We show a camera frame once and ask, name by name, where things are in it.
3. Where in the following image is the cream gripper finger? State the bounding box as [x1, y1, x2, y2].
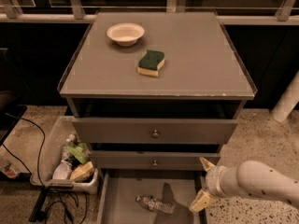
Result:
[200, 157, 215, 172]
[189, 189, 218, 212]

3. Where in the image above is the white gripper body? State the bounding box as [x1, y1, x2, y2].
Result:
[206, 166, 239, 198]

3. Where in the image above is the clear plastic water bottle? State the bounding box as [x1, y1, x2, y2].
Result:
[135, 195, 175, 215]

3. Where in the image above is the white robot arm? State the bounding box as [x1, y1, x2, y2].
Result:
[189, 158, 299, 212]

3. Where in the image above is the grey bottom drawer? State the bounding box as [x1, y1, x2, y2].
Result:
[96, 170, 210, 224]

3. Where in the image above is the grey drawer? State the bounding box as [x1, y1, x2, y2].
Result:
[90, 150, 221, 171]
[96, 170, 210, 224]
[72, 118, 237, 145]

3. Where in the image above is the grey drawer cabinet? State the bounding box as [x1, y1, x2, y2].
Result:
[57, 10, 258, 173]

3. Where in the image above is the grey middle drawer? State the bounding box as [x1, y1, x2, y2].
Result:
[90, 150, 221, 171]

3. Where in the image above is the grey top drawer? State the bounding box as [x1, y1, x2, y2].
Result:
[72, 118, 237, 145]

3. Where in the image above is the green yellow sponge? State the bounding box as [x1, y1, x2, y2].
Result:
[137, 49, 165, 77]

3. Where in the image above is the clear plastic storage bin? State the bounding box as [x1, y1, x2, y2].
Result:
[30, 116, 99, 195]

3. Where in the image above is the green snack bag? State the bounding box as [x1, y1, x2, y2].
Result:
[66, 143, 90, 164]

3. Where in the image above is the white paper bowl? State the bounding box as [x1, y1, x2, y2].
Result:
[107, 23, 145, 47]

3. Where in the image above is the small wrapper on floor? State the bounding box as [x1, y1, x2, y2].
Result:
[0, 161, 20, 179]

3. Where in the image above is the dark furniture at left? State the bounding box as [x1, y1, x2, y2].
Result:
[0, 48, 26, 145]

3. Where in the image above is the metal window railing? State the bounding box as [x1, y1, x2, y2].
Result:
[0, 0, 299, 25]

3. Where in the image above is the black cable on floor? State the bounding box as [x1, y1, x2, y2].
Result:
[0, 112, 89, 224]

